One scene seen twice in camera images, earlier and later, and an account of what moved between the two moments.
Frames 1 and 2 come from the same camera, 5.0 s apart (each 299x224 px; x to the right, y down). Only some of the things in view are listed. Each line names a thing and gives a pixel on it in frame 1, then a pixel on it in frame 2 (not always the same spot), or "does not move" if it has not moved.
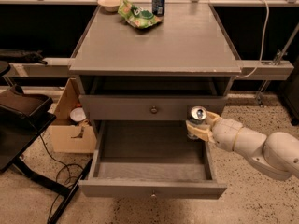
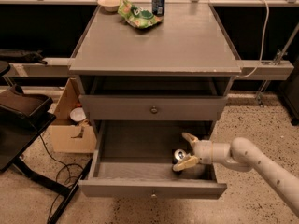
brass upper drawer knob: x=154 y=110 does not move
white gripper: x=225 y=133 → x=204 y=152
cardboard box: x=67 y=136 does not move
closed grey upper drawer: x=149 y=107 does not move
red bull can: x=198 y=116 → x=177 y=155
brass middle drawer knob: x=153 y=195 does not move
